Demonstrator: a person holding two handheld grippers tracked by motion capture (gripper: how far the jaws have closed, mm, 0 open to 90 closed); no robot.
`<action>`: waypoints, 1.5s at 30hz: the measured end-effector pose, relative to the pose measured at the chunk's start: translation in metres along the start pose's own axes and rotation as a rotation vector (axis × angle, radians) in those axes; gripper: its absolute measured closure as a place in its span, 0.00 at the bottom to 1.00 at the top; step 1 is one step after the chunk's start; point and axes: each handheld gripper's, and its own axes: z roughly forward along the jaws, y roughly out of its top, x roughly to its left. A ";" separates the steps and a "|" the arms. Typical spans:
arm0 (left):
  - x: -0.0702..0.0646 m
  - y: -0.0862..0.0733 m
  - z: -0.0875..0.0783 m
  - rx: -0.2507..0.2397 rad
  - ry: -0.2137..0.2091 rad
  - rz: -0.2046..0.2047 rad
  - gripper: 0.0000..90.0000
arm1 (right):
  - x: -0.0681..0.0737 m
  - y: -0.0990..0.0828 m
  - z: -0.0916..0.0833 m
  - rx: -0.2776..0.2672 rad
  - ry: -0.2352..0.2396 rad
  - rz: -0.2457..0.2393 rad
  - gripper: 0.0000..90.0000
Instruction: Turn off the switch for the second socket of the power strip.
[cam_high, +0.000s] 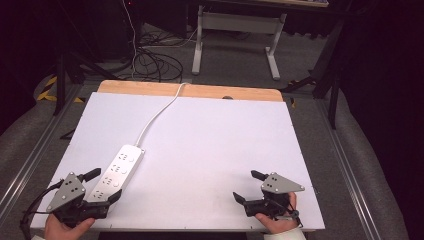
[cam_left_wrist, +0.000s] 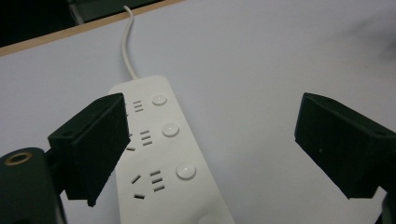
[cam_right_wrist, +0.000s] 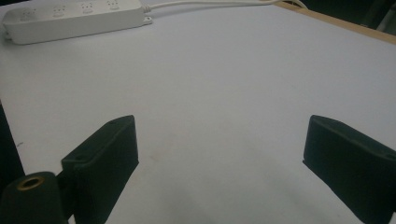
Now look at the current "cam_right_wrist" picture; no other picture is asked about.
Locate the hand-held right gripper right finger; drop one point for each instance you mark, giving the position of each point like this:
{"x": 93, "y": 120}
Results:
{"x": 348, "y": 161}

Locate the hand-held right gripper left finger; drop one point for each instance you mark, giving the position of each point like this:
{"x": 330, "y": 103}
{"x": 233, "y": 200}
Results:
{"x": 102, "y": 165}

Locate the white power strip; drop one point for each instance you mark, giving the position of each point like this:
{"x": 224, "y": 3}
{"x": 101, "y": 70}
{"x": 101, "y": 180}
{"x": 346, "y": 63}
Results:
{"x": 74, "y": 18}

